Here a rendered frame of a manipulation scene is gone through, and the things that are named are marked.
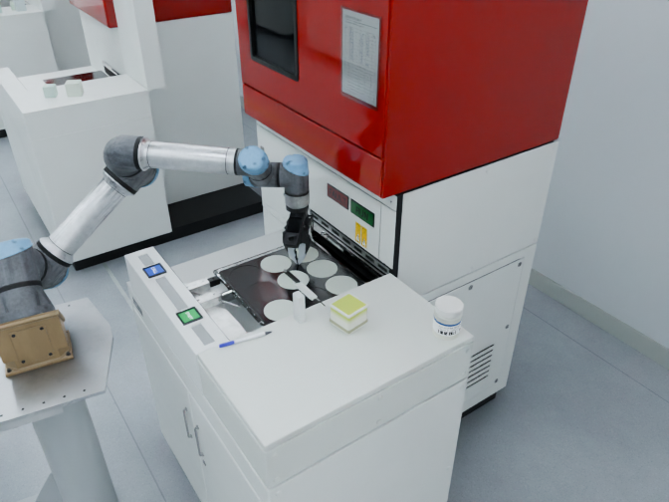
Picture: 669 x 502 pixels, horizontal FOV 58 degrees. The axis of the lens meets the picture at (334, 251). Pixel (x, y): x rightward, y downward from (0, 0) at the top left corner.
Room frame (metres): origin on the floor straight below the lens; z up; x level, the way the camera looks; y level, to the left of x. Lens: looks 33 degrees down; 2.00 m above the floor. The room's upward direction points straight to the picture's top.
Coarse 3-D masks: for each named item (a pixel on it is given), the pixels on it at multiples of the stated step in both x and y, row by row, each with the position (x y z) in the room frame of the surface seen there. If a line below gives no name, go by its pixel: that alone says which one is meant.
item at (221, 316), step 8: (208, 312) 1.39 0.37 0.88; (216, 312) 1.39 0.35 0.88; (224, 312) 1.39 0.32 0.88; (216, 320) 1.35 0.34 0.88; (224, 320) 1.35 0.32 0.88; (232, 320) 1.35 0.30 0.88; (224, 328) 1.32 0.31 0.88; (232, 328) 1.32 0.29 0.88; (240, 328) 1.32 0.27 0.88; (232, 336) 1.28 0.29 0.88; (240, 336) 1.28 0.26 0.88
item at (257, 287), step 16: (288, 256) 1.65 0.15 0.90; (320, 256) 1.65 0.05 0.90; (224, 272) 1.56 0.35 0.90; (240, 272) 1.56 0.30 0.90; (256, 272) 1.56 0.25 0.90; (304, 272) 1.56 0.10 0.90; (336, 272) 1.56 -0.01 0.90; (240, 288) 1.48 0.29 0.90; (256, 288) 1.48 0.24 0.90; (272, 288) 1.48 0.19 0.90; (320, 288) 1.48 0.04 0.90; (256, 304) 1.40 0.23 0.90; (272, 320) 1.33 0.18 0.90
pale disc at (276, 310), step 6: (276, 300) 1.42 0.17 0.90; (282, 300) 1.42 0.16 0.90; (288, 300) 1.42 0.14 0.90; (270, 306) 1.39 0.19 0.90; (276, 306) 1.39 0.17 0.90; (282, 306) 1.39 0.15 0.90; (288, 306) 1.39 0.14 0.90; (264, 312) 1.36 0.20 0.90; (270, 312) 1.36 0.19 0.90; (276, 312) 1.36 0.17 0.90; (282, 312) 1.36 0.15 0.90; (288, 312) 1.36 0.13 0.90; (270, 318) 1.34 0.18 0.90; (276, 318) 1.34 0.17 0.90; (282, 318) 1.34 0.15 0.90
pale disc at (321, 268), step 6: (312, 264) 1.61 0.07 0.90; (318, 264) 1.61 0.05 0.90; (324, 264) 1.61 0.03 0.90; (330, 264) 1.61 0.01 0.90; (312, 270) 1.57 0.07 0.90; (318, 270) 1.57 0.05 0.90; (324, 270) 1.57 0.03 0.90; (330, 270) 1.57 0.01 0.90; (336, 270) 1.57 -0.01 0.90; (318, 276) 1.54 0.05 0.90; (324, 276) 1.54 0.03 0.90
